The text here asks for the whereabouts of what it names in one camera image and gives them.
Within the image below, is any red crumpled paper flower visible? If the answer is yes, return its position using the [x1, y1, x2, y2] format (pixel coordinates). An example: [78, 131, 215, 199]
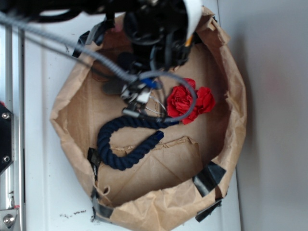
[167, 78, 216, 125]

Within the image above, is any brown paper bin liner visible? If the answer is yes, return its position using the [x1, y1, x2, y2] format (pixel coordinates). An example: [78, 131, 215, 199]
[50, 7, 247, 231]

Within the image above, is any gray braided cable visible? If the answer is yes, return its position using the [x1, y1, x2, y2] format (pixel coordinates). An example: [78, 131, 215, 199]
[0, 11, 197, 122]

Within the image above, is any dark blue twisted rope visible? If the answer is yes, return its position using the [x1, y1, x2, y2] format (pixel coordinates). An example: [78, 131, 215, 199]
[97, 115, 179, 171]

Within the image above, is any robot arm with black cables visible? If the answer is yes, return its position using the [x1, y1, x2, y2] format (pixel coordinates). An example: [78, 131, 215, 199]
[0, 0, 204, 70]

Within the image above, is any aluminium frame rail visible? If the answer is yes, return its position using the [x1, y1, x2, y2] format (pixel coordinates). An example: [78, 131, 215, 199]
[0, 26, 25, 231]

